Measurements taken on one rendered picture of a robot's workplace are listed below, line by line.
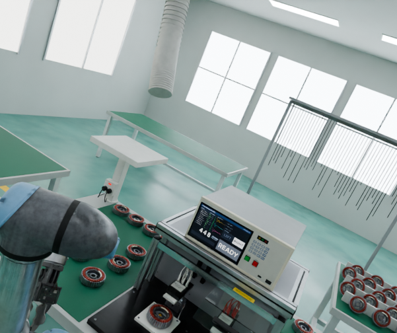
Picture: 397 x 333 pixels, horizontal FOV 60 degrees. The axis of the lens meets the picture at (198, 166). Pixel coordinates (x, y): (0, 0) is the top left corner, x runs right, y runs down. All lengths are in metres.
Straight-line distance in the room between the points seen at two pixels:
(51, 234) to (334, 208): 7.26
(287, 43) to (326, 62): 0.91
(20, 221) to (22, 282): 0.17
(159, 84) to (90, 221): 1.65
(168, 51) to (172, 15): 0.24
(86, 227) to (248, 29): 7.74
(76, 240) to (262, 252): 0.89
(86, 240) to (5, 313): 0.28
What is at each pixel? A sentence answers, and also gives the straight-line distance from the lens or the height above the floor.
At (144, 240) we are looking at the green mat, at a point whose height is 0.75.
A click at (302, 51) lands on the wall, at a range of 7.88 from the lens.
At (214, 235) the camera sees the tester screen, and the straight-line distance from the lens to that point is 1.50.
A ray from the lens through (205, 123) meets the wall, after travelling 8.30.
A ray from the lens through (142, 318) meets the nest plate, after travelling 1.59.
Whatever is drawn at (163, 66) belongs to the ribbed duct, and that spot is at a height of 1.73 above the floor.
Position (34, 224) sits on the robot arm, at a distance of 0.74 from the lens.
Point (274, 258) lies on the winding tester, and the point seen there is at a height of 1.24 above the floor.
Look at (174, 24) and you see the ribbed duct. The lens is 2.45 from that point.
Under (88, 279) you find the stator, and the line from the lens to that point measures 1.68.
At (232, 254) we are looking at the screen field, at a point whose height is 1.16.
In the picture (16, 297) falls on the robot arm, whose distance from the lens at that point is 0.89.
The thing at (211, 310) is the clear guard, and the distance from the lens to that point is 1.33.
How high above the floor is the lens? 1.80
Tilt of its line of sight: 15 degrees down
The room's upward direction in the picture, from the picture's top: 23 degrees clockwise
